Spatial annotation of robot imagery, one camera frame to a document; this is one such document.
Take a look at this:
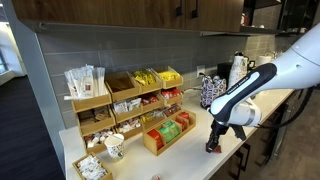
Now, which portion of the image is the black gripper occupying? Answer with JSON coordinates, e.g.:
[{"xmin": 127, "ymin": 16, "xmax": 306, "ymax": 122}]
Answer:
[{"xmin": 206, "ymin": 121, "xmax": 229, "ymax": 153}]

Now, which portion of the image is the red sachet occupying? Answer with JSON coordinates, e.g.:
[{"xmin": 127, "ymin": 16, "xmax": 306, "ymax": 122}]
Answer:
[{"xmin": 212, "ymin": 145, "xmax": 222, "ymax": 153}]

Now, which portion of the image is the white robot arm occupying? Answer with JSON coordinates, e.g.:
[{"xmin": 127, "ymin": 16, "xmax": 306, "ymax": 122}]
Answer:
[{"xmin": 206, "ymin": 24, "xmax": 320, "ymax": 153}]

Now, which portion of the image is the front wooden tea stand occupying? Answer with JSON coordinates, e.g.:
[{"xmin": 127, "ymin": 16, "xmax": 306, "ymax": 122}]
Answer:
[{"xmin": 143, "ymin": 110, "xmax": 196, "ymax": 156}]

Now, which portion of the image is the loose coffee pod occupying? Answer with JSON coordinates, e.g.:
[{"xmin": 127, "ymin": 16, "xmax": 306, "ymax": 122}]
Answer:
[{"xmin": 151, "ymin": 174, "xmax": 161, "ymax": 180}]

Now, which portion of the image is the black coffee machine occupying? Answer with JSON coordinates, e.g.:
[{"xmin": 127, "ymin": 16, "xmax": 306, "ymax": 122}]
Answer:
[{"xmin": 217, "ymin": 62, "xmax": 232, "ymax": 81}]

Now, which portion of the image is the patterned paper cup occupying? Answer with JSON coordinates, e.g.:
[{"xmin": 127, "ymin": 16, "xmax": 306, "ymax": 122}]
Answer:
[{"xmin": 104, "ymin": 134, "xmax": 124, "ymax": 162}]

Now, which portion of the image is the tiered wooden condiment organizer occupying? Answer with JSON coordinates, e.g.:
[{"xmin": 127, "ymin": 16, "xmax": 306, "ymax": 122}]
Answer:
[{"xmin": 63, "ymin": 65, "xmax": 185, "ymax": 155}]

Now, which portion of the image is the small wooden sugar box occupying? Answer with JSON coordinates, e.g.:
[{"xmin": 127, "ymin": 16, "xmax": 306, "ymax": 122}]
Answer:
[{"xmin": 73, "ymin": 153, "xmax": 113, "ymax": 180}]

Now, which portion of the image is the upper wooden cabinet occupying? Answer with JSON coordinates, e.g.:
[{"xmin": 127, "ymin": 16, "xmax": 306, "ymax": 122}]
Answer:
[{"xmin": 12, "ymin": 0, "xmax": 244, "ymax": 32}]

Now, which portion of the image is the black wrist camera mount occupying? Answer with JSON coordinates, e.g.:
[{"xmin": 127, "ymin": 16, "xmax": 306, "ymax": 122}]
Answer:
[{"xmin": 231, "ymin": 125, "xmax": 247, "ymax": 141}]

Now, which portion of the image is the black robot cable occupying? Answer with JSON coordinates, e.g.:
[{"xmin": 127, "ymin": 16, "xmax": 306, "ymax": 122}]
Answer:
[{"xmin": 254, "ymin": 85, "xmax": 316, "ymax": 130}]

